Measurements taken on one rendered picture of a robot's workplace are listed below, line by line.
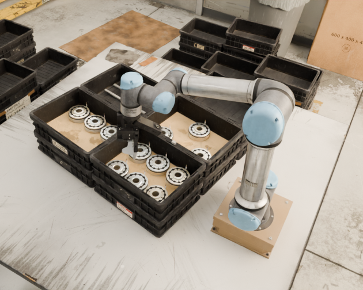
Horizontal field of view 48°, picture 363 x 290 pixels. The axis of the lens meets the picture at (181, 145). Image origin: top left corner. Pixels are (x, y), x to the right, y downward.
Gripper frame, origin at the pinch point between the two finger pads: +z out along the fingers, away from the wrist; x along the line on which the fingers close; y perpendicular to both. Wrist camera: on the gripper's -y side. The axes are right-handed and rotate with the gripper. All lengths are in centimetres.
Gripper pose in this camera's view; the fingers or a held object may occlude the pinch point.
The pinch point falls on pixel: (135, 151)
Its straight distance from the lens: 163.9
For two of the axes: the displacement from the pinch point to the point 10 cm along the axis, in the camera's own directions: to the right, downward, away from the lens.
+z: -0.9, 7.4, 6.7
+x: 1.0, 6.7, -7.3
